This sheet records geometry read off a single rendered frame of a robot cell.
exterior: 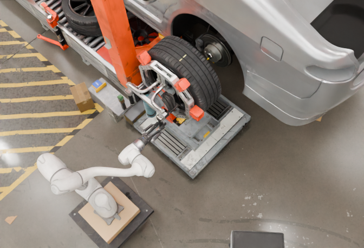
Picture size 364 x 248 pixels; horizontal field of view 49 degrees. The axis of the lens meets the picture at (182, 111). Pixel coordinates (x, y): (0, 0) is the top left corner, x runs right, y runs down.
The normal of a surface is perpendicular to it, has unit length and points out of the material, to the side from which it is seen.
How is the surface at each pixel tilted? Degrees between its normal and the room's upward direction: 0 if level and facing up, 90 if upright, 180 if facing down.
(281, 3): 20
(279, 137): 0
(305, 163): 0
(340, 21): 0
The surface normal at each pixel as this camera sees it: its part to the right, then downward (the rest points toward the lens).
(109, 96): -0.05, -0.49
